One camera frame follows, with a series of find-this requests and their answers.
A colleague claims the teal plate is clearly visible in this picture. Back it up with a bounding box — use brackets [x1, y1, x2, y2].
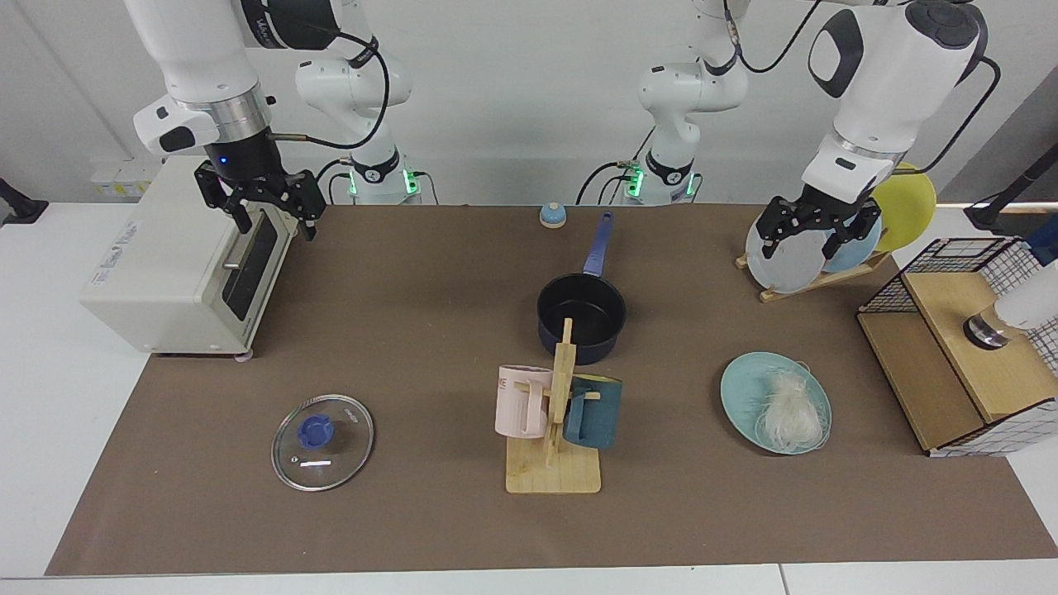
[720, 352, 832, 455]

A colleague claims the white cylinder silver end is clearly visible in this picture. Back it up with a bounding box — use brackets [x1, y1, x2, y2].
[963, 277, 1058, 352]

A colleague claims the light blue plate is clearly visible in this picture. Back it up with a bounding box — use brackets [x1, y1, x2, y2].
[822, 211, 884, 274]

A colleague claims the wire basket wooden floor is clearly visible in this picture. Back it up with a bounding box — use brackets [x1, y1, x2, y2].
[857, 237, 1058, 458]

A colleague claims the wooden cup stand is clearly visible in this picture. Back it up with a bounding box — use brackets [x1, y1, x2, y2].
[505, 317, 603, 495]

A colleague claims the pale toaster oven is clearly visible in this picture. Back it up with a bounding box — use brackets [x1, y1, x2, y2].
[80, 157, 298, 359]

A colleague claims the brown table cloth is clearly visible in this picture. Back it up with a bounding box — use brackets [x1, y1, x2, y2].
[45, 202, 1058, 577]

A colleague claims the pink cup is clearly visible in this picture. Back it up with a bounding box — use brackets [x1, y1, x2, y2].
[494, 364, 553, 440]

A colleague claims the yellow plate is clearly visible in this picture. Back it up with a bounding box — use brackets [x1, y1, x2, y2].
[871, 163, 938, 253]

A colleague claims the glass lid blue knob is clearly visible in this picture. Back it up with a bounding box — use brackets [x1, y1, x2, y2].
[271, 394, 375, 493]

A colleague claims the black clamp mount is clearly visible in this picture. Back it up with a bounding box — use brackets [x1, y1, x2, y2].
[0, 178, 49, 226]

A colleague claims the white vermicelli bundle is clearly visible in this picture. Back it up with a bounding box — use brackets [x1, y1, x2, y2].
[754, 368, 828, 454]

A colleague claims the pale grey plate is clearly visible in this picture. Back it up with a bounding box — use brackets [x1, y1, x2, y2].
[745, 207, 831, 294]

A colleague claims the wooden plate rack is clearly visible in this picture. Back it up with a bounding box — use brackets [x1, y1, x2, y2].
[735, 250, 891, 303]

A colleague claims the dark teal cup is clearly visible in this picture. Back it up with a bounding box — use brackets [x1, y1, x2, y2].
[563, 374, 622, 450]

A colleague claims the black pot purple handle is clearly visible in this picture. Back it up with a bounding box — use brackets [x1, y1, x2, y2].
[536, 212, 627, 365]

